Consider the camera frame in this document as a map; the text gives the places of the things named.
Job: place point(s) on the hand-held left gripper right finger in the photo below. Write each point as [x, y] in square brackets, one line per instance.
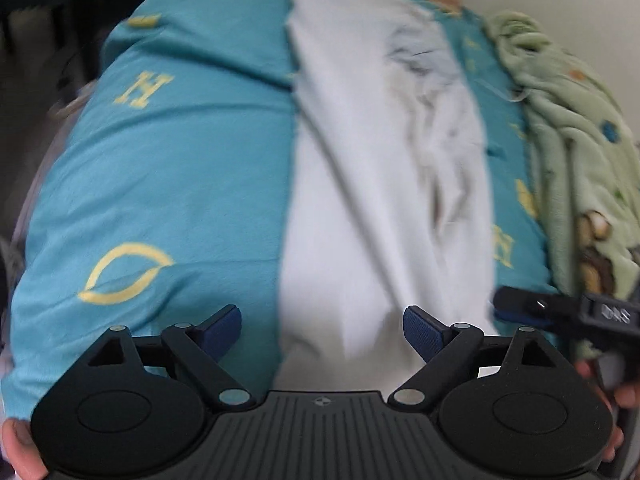
[422, 332]

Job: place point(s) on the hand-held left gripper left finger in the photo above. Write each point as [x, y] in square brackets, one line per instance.
[222, 332]

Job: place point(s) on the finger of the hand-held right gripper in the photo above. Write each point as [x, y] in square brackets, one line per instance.
[525, 305]

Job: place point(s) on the person's right hand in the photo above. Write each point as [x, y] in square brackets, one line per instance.
[586, 372]

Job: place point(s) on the person's left hand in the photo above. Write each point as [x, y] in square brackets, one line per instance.
[20, 450]

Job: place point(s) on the bed with teal sheet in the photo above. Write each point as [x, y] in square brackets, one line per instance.
[175, 170]

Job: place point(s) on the green printed blanket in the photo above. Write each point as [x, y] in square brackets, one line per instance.
[575, 125]

